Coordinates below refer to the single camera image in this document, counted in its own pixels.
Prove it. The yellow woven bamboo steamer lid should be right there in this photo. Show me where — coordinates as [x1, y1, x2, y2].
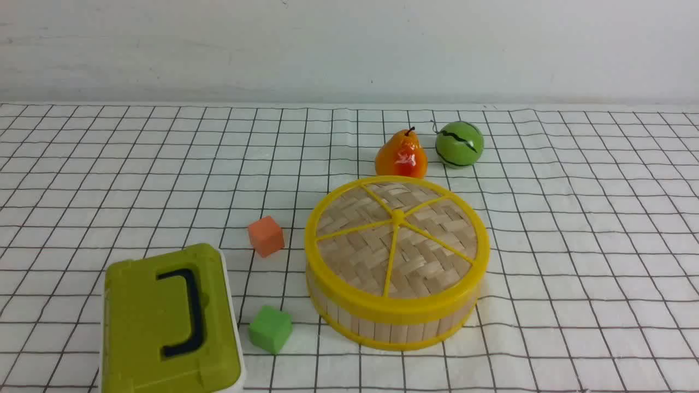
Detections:
[304, 176, 491, 324]

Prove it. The yellow bamboo steamer basket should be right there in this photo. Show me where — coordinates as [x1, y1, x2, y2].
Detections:
[305, 262, 486, 351]

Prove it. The orange toy pear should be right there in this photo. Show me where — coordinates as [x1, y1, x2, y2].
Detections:
[375, 127, 429, 178]

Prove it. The orange foam cube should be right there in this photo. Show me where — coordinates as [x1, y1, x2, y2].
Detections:
[247, 216, 285, 257]

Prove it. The green toy watermelon ball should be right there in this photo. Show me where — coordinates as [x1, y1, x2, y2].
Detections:
[435, 121, 484, 168]

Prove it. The green foam cube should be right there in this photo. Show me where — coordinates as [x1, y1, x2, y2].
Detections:
[248, 305, 293, 355]

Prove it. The white black grid tablecloth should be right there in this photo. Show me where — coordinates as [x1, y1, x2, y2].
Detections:
[1, 102, 698, 392]

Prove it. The green lidded box, dark handle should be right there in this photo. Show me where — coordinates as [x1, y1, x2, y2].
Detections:
[98, 243, 246, 392]

